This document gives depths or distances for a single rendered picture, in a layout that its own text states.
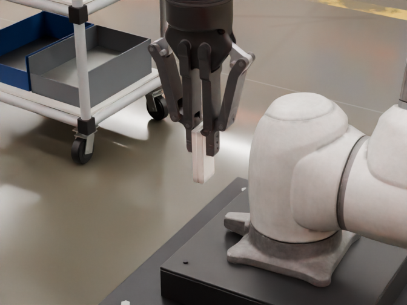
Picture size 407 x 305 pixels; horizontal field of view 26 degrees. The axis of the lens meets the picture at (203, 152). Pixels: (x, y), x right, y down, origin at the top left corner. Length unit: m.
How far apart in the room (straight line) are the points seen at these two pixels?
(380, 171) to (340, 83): 1.67
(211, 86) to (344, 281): 0.55
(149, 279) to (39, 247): 0.67
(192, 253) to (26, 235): 0.79
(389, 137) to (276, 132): 0.17
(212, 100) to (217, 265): 0.51
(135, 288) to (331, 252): 0.34
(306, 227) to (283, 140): 0.15
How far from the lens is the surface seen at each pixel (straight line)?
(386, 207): 1.32
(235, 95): 1.00
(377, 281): 1.46
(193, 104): 1.03
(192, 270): 1.47
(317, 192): 1.35
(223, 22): 0.97
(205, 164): 1.06
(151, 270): 1.58
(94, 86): 2.45
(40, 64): 2.57
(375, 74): 3.06
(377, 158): 1.32
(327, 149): 1.35
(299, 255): 1.44
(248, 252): 1.48
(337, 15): 3.56
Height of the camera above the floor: 1.25
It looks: 30 degrees down
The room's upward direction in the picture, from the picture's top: straight up
